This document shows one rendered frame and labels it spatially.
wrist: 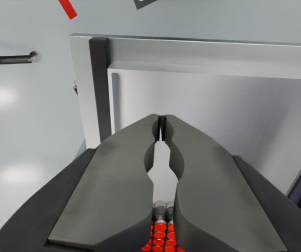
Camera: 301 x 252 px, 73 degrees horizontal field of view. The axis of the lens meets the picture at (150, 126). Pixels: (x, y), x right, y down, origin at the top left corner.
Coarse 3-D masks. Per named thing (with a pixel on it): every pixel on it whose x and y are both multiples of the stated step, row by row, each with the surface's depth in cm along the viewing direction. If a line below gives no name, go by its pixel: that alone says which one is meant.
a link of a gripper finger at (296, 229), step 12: (240, 156) 8; (240, 168) 8; (252, 168) 8; (252, 180) 7; (264, 180) 7; (264, 192) 7; (276, 192) 7; (264, 204) 6; (276, 204) 6; (288, 204) 6; (276, 216) 6; (288, 216) 6; (300, 216) 6; (276, 228) 6; (288, 228) 6; (300, 228) 6; (288, 240) 5; (300, 240) 5
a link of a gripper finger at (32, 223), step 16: (80, 160) 8; (64, 176) 7; (80, 176) 7; (48, 192) 6; (64, 192) 6; (32, 208) 6; (48, 208) 6; (16, 224) 6; (32, 224) 6; (48, 224) 6; (0, 240) 5; (16, 240) 5; (32, 240) 5; (48, 240) 5
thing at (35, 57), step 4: (32, 52) 109; (36, 52) 109; (0, 56) 101; (4, 56) 102; (8, 56) 102; (12, 56) 102; (16, 56) 103; (20, 56) 103; (24, 56) 104; (28, 56) 105; (32, 56) 107; (36, 56) 110; (40, 56) 110; (0, 60) 101; (4, 60) 101; (8, 60) 102; (12, 60) 102; (16, 60) 103; (20, 60) 104; (24, 60) 104; (28, 60) 105; (32, 60) 111; (36, 60) 111
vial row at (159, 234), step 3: (153, 219) 37; (153, 222) 36; (153, 225) 36; (150, 231) 34; (156, 231) 34; (159, 231) 34; (162, 231) 34; (168, 231) 35; (171, 231) 34; (150, 234) 35; (153, 234) 35; (156, 234) 35; (159, 234) 35; (162, 234) 35; (168, 234) 35; (171, 234) 35; (156, 237) 35; (159, 237) 35; (162, 237) 35; (168, 237) 35; (171, 237) 35; (174, 237) 35
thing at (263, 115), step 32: (128, 64) 23; (160, 64) 23; (192, 64) 24; (128, 96) 26; (160, 96) 26; (192, 96) 26; (224, 96) 26; (256, 96) 26; (288, 96) 26; (160, 128) 29; (224, 128) 28; (256, 128) 28; (288, 128) 28; (160, 160) 32; (256, 160) 31; (288, 160) 30; (160, 192) 36; (288, 192) 30
